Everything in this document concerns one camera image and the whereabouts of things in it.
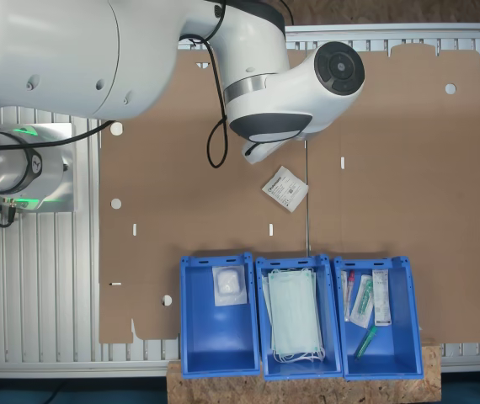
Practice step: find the white printed gauze packet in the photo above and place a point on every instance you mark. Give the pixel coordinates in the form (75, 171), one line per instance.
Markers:
(284, 189)

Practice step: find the cotton in clear bag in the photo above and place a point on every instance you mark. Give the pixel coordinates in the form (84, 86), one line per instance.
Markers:
(228, 283)

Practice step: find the blue bin holding cotton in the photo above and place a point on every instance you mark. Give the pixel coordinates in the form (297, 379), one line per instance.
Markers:
(223, 336)

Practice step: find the brown cardboard sheet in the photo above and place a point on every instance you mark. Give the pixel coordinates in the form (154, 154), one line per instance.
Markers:
(412, 189)
(160, 252)

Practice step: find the stack of pale masks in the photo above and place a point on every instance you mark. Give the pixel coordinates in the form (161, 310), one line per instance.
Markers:
(292, 311)

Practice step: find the packet with red-capped tube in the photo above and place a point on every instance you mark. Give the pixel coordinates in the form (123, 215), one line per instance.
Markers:
(349, 294)

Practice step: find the packet with green tube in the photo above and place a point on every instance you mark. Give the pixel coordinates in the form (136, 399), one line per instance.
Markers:
(363, 301)

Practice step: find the long white printed packet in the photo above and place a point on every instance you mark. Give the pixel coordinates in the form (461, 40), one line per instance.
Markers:
(382, 299)

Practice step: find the blue bin holding masks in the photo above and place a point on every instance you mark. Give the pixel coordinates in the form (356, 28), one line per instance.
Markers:
(330, 328)

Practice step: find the blue bin holding tubes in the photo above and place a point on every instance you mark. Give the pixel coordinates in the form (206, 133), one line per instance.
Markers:
(400, 294)

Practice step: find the loose green tube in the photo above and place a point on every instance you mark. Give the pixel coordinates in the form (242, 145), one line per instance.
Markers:
(366, 341)

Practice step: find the chipboard wood block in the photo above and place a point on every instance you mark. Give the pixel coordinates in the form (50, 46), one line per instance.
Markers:
(307, 391)

